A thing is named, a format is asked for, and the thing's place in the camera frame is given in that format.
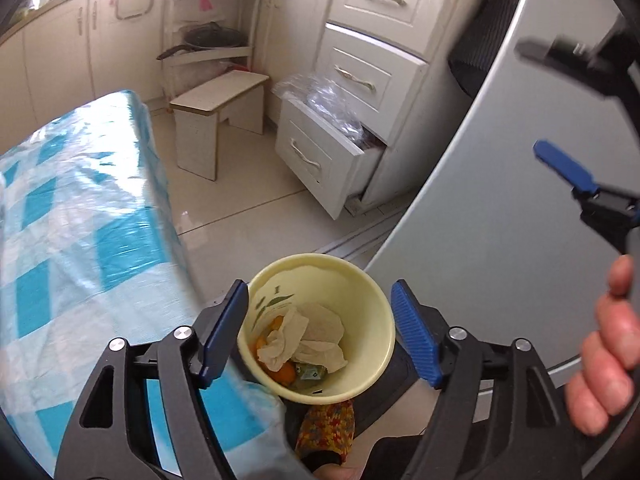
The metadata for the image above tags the orange peel dome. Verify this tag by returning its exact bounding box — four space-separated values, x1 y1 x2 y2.
254 314 298 388

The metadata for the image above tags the white tissue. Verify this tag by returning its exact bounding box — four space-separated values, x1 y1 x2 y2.
254 304 348 374

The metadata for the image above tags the yellow plastic trash bucket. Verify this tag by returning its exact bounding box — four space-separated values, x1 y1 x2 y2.
238 254 396 405

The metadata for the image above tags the person right hand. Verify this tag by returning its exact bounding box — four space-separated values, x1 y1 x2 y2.
565 256 639 437

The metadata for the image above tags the white refrigerator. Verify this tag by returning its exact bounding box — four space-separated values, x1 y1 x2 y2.
367 0 639 384

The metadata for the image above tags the colourful patterned slipper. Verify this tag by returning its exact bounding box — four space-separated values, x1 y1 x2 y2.
295 401 355 472

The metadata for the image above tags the blue checkered tablecloth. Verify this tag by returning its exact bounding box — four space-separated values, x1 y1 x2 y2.
1 90 308 479

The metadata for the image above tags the open white bottom drawer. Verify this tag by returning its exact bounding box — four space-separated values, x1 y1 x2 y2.
276 100 385 219

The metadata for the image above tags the small wooden stool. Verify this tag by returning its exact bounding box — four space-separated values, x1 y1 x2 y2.
170 70 269 181

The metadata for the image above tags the clear plastic bag in drawer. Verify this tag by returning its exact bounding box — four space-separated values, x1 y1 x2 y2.
273 73 364 143

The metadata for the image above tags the black pan on shelf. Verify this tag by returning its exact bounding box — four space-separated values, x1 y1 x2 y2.
156 22 248 61

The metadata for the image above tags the white corner shelf rack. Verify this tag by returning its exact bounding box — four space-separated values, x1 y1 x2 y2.
156 0 260 100

